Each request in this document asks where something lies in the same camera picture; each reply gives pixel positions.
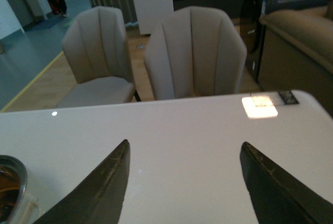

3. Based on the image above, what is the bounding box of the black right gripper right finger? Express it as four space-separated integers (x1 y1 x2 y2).
240 142 332 223

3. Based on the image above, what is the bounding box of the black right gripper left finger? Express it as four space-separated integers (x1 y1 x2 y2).
35 139 130 223

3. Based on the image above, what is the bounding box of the white electric cooking pot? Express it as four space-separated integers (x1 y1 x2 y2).
1 155 40 223

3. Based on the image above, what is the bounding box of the beige sofa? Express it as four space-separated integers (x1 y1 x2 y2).
259 0 332 114

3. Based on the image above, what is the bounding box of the beige chair left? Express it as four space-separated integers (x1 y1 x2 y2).
57 6 140 108

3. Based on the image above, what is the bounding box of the beige chair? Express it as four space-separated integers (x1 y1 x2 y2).
144 6 247 100
57 6 140 108

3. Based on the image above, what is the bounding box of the beige chair right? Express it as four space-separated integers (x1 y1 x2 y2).
144 6 247 100

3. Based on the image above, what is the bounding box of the black washing machine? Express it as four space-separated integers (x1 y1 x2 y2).
239 0 333 83

